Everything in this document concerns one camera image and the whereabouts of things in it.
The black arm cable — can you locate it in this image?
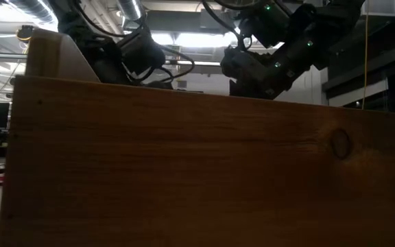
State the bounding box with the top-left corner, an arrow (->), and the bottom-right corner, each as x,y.
201,0 -> 253,52
72,0 -> 196,84

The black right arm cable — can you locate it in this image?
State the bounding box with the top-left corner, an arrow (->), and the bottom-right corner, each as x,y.
201,0 -> 253,52

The long ceiling light strip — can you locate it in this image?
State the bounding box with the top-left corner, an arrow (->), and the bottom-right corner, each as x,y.
165,60 -> 222,67

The white ceiling air unit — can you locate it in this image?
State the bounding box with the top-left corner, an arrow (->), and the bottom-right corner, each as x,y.
360,0 -> 395,17

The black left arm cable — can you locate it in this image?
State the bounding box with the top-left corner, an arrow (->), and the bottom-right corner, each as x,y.
72,0 -> 196,84

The wooden three-compartment tea box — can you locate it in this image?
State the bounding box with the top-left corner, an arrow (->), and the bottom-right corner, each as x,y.
0,27 -> 395,247

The yellow ceiling cable reel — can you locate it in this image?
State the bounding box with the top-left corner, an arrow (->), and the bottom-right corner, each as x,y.
15,24 -> 36,42

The silver ceiling duct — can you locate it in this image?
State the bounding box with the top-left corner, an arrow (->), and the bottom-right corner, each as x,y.
0,0 -> 60,34

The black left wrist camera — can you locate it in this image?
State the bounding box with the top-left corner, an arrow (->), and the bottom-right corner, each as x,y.
117,29 -> 167,75

